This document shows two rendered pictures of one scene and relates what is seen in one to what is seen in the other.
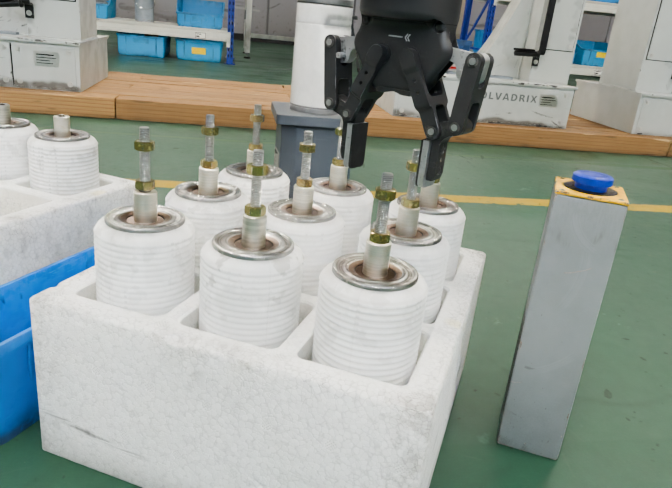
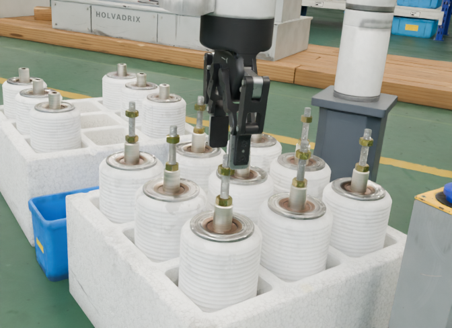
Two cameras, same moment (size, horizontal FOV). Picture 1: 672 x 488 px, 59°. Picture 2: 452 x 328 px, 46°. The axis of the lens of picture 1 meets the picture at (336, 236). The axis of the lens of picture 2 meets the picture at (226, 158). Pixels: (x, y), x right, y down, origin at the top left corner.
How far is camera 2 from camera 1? 0.37 m
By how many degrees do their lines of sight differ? 33
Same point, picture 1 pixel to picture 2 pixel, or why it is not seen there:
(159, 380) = (103, 264)
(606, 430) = not seen: outside the picture
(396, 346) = (213, 283)
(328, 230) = (245, 192)
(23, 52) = not seen: hidden behind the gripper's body
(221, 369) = (122, 265)
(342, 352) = (182, 276)
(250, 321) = (149, 240)
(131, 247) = (108, 176)
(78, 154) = (166, 111)
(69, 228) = not seen: hidden behind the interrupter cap
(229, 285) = (139, 212)
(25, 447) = (63, 287)
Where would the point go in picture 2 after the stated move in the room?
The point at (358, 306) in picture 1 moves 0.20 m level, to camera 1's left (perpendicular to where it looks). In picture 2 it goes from (187, 245) to (74, 193)
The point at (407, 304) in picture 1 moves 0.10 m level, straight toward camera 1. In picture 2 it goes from (218, 253) to (144, 286)
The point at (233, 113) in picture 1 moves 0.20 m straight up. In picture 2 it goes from (389, 87) to (396, 42)
